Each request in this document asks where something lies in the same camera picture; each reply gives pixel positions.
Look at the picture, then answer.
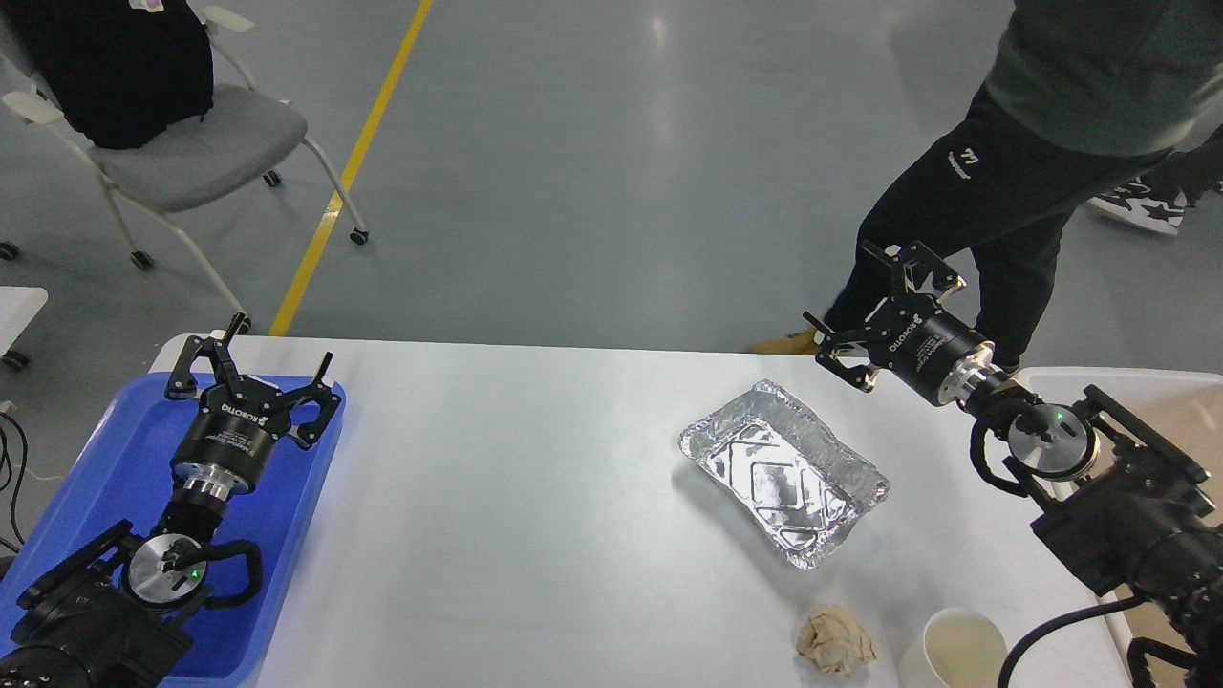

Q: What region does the aluminium foil tray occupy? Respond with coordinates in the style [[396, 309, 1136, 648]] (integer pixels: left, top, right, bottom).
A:
[[676, 379, 890, 569]]

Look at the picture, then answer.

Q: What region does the black cable at left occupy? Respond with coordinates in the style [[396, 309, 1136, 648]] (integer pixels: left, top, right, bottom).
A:
[[0, 406, 32, 555]]

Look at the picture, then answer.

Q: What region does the small white side table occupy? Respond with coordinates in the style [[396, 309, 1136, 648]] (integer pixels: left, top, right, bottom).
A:
[[1, 286, 48, 371]]

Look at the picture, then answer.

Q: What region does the white paper cup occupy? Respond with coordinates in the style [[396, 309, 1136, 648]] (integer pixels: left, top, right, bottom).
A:
[[898, 607, 1008, 687]]

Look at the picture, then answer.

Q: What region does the beige plastic bin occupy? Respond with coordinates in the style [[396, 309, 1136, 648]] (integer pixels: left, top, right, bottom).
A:
[[970, 367, 1221, 687]]

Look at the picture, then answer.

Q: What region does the black jacket on chair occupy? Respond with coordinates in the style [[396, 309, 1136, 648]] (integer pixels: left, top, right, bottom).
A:
[[2, 1, 214, 152]]

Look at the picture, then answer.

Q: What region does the grey office chair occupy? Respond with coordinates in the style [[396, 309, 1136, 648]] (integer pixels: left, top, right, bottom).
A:
[[2, 5, 351, 313]]

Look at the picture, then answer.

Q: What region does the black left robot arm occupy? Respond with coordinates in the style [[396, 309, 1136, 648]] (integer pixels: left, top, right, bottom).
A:
[[2, 317, 344, 687]]

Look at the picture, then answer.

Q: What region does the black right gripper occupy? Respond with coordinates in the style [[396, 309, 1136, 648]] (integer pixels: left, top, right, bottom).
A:
[[804, 240, 999, 406]]

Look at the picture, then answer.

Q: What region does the black white sneaker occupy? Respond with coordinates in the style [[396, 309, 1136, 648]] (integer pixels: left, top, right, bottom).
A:
[[1087, 180, 1191, 236]]

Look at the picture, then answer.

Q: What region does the blue plastic tray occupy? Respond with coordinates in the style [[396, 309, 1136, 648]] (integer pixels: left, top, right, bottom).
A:
[[1, 371, 344, 687]]

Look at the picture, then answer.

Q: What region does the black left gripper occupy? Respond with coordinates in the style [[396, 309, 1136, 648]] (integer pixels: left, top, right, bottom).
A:
[[165, 313, 342, 496]]

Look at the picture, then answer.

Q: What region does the person in dark clothes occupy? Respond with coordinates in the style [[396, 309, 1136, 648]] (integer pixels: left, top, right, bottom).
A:
[[745, 0, 1223, 374]]

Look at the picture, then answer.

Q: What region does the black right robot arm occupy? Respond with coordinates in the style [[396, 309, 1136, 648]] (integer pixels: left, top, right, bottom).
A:
[[812, 241, 1222, 687]]

